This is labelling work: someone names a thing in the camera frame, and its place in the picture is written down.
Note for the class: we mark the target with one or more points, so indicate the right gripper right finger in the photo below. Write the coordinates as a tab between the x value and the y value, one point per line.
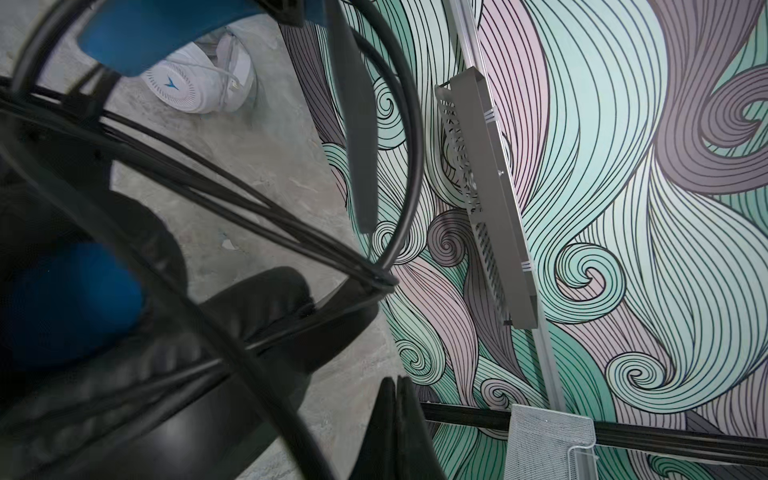
415	457

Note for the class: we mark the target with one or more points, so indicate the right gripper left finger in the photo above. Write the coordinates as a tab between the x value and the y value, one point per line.
376	458

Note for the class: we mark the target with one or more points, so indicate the black gaming headphones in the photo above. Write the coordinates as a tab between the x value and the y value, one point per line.
109	370

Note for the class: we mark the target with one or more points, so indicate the white headphones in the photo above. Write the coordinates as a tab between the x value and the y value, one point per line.
204	77

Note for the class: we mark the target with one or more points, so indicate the clear plastic wall bin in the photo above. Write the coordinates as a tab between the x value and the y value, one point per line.
550	445

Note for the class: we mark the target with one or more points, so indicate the black right rear frame post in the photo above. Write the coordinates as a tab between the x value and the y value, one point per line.
716	448

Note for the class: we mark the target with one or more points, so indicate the black perforated wall tray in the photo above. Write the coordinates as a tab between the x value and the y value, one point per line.
484	178

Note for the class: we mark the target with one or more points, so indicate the aluminium back rail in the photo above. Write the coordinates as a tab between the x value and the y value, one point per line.
461	13

